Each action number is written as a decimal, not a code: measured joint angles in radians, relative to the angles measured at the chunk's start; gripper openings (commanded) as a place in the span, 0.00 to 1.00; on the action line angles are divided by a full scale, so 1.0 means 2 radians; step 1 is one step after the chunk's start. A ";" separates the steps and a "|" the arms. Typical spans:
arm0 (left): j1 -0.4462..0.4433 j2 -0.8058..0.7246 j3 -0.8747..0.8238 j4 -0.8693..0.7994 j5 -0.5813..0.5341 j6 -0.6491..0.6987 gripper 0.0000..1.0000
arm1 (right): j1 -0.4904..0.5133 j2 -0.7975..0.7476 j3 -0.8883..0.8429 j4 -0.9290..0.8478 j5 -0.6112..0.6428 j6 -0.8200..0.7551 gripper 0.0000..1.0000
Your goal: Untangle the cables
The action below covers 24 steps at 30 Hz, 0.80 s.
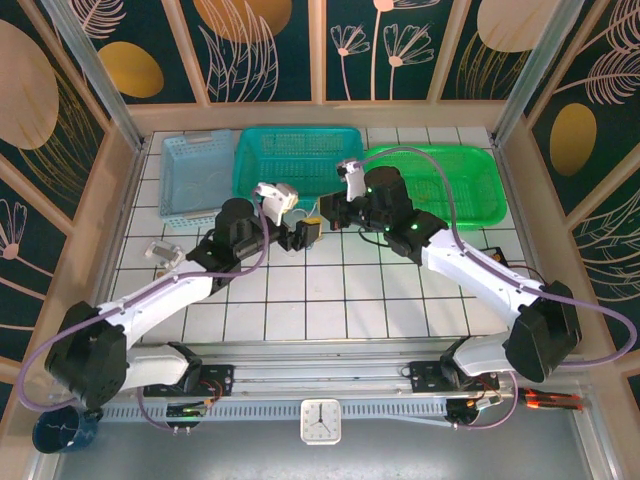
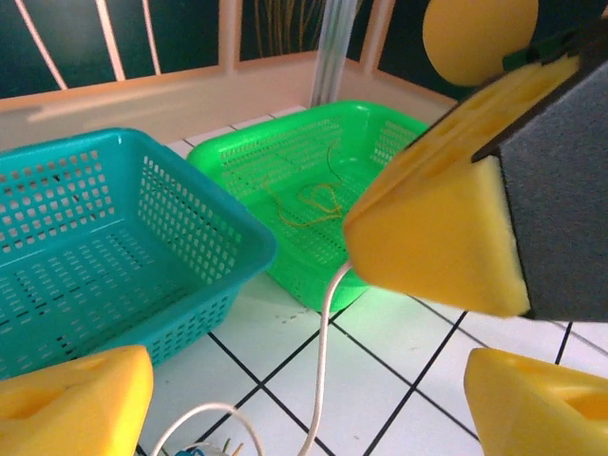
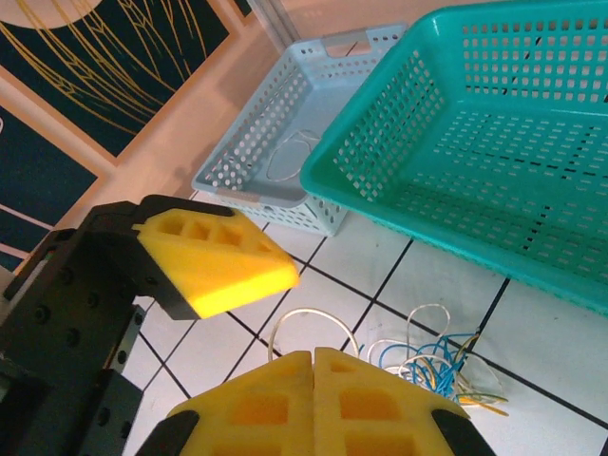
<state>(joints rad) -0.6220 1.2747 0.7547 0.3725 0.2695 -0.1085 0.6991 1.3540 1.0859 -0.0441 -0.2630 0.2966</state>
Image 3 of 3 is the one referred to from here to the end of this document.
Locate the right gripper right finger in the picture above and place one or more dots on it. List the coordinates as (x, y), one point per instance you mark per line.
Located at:
(380, 413)

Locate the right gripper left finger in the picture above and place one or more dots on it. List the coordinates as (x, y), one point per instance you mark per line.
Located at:
(247, 413)

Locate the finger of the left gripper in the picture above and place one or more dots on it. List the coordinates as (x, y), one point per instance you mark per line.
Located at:
(214, 266)

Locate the light blue plastic basket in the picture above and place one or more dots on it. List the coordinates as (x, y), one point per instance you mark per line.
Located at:
(309, 100)

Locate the teal plastic basket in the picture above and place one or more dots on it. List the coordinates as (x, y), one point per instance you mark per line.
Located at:
(475, 166)

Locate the aluminium corner post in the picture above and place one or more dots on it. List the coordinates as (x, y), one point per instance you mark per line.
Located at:
(273, 19)

